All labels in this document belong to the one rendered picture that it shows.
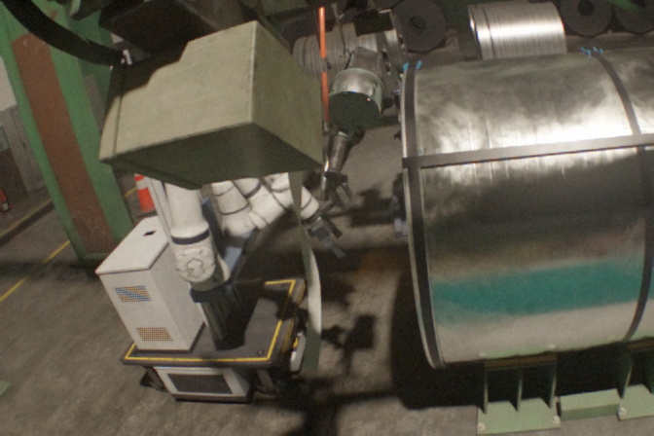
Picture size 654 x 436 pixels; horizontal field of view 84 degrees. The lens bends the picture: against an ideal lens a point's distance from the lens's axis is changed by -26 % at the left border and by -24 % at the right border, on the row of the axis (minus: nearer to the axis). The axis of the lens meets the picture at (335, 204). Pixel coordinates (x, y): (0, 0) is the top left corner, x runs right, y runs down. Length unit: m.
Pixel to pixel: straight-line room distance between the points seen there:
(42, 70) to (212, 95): 4.25
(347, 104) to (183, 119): 0.83
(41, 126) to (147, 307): 3.04
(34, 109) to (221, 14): 4.41
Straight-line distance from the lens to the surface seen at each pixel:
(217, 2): 0.54
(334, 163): 1.23
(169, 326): 2.23
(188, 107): 0.45
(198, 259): 1.65
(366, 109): 1.24
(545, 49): 6.51
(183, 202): 1.61
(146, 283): 2.13
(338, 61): 6.64
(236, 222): 2.27
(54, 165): 4.92
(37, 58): 4.68
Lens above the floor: 1.62
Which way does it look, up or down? 23 degrees down
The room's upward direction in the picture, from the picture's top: 14 degrees counter-clockwise
